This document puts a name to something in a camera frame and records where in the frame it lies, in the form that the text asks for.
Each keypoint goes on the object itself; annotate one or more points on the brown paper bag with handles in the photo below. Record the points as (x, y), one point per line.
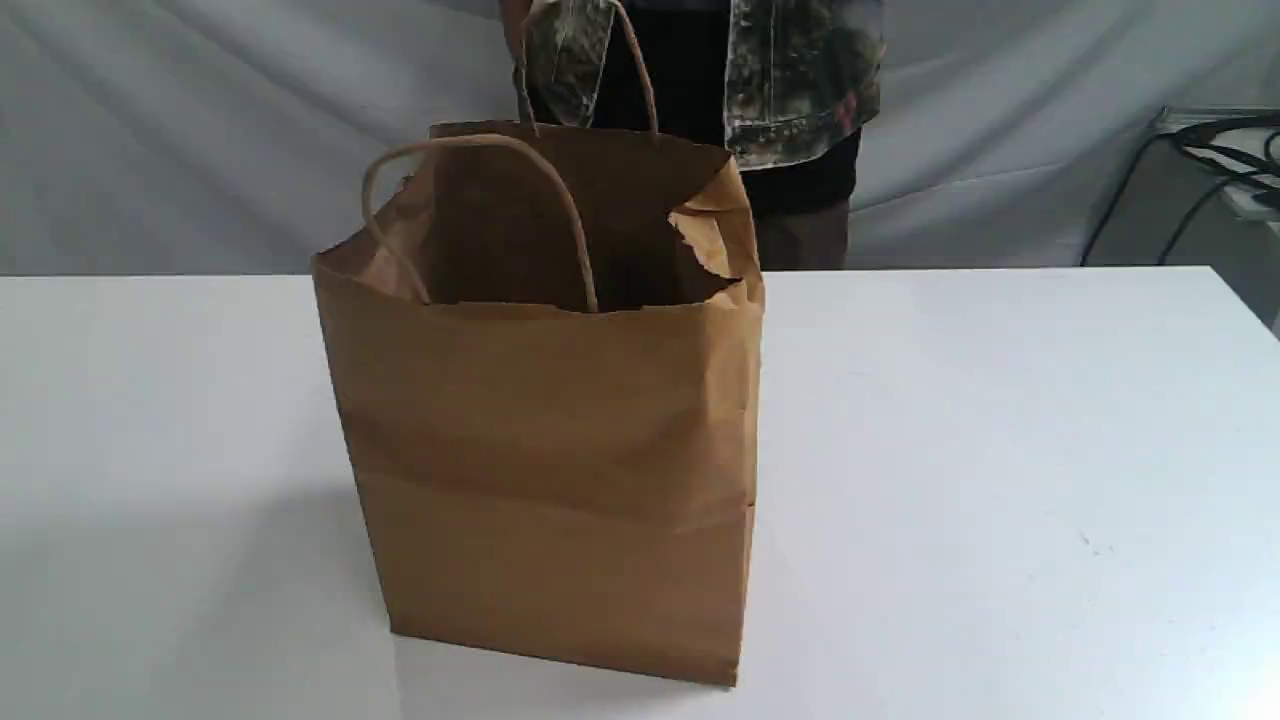
(544, 345)

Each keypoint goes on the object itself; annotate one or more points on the person's torso in camouflage jacket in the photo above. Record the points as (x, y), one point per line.
(787, 86)

